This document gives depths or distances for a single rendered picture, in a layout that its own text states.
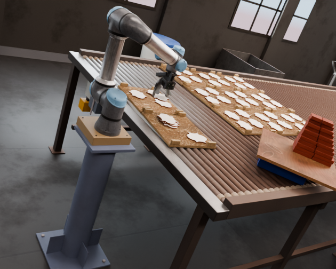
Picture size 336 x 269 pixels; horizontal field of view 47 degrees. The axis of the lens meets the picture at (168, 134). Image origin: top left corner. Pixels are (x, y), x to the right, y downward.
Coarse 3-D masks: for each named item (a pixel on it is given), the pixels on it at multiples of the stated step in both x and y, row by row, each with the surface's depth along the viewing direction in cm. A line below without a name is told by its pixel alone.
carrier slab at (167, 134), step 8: (144, 112) 256; (152, 120) 248; (176, 120) 261; (184, 120) 266; (160, 128) 242; (168, 128) 245; (184, 128) 254; (192, 128) 258; (160, 136) 235; (168, 136) 235; (176, 136) 239; (184, 136) 242; (168, 144) 227; (184, 144) 232; (192, 144) 236; (200, 144) 240
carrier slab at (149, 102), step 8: (120, 88) 282; (128, 88) 286; (136, 88) 292; (144, 88) 298; (128, 96) 272; (136, 104) 264; (144, 104) 268; (152, 104) 273; (160, 112) 265; (168, 112) 270
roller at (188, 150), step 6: (96, 60) 329; (114, 78) 304; (186, 150) 232; (192, 156) 228; (198, 162) 223; (204, 168) 219; (210, 174) 215; (216, 174) 216; (216, 180) 212; (222, 180) 211; (222, 186) 208; (228, 186) 207; (228, 192) 204; (234, 192) 203
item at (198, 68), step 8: (96, 56) 336; (128, 56) 357; (152, 64) 370; (160, 64) 375; (216, 72) 419; (224, 72) 426; (232, 72) 435; (272, 80) 475; (280, 80) 483; (288, 80) 496; (328, 88) 548
